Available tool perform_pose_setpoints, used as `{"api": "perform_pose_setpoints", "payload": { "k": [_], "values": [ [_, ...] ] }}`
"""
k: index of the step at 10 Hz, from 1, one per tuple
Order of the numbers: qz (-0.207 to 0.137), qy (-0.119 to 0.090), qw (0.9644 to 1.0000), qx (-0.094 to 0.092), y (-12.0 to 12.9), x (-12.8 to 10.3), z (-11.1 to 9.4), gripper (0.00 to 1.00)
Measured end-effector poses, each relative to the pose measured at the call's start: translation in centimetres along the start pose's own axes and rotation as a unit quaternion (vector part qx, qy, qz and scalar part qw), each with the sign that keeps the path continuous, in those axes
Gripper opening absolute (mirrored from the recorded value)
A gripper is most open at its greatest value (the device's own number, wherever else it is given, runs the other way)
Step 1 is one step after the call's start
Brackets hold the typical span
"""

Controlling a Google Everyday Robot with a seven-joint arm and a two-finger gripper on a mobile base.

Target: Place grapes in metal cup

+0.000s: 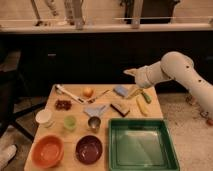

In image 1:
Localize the dark red grape bunch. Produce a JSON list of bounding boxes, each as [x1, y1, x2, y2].
[[55, 100, 72, 110]]

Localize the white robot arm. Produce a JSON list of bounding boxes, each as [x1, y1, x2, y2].
[[124, 51, 213, 120]]

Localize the small metal cup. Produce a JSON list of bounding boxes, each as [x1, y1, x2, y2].
[[88, 116, 101, 132]]

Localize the green plastic cup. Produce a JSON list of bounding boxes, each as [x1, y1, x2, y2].
[[64, 116, 76, 131]]

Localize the white cup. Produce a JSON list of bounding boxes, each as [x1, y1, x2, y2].
[[36, 109, 53, 127]]

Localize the blue sponge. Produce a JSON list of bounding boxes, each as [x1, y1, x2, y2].
[[113, 85, 128, 97]]

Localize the brown block sponge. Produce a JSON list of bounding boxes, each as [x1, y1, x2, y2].
[[110, 102, 130, 117]]

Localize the orange fruit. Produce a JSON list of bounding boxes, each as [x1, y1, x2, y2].
[[83, 87, 93, 97]]

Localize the blue folded cloth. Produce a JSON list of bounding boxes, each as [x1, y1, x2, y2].
[[84, 105, 108, 117]]

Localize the green plastic tray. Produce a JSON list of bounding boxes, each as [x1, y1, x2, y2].
[[108, 119, 180, 171]]

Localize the dark purple bowl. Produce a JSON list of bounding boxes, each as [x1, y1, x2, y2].
[[75, 135, 103, 165]]

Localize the orange bowl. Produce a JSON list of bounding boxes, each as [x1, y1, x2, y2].
[[31, 135, 64, 169]]

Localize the white shoe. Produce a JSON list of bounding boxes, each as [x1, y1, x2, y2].
[[0, 144, 17, 171]]

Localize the wooden handled utensil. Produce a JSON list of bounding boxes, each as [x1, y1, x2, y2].
[[86, 90, 109, 104]]

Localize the white handled spatula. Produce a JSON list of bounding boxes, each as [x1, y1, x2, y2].
[[55, 84, 85, 104]]

